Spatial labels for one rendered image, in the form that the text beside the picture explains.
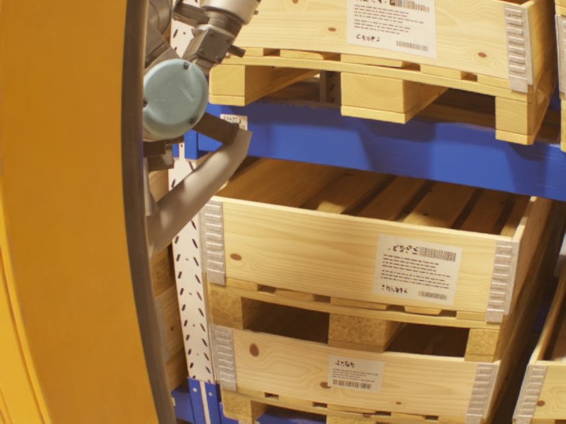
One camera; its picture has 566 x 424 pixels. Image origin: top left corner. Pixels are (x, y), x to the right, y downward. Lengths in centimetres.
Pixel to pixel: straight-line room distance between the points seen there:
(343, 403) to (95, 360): 177
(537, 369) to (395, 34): 91
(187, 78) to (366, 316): 121
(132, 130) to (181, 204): 84
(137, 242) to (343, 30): 143
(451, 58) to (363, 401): 92
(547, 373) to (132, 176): 166
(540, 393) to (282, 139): 97
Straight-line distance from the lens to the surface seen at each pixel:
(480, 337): 208
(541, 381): 213
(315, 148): 212
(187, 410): 268
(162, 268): 249
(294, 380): 230
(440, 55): 191
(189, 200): 141
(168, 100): 102
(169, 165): 139
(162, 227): 140
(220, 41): 137
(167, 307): 254
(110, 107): 53
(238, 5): 141
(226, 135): 142
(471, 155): 200
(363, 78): 198
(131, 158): 57
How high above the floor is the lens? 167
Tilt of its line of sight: 19 degrees down
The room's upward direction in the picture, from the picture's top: straight up
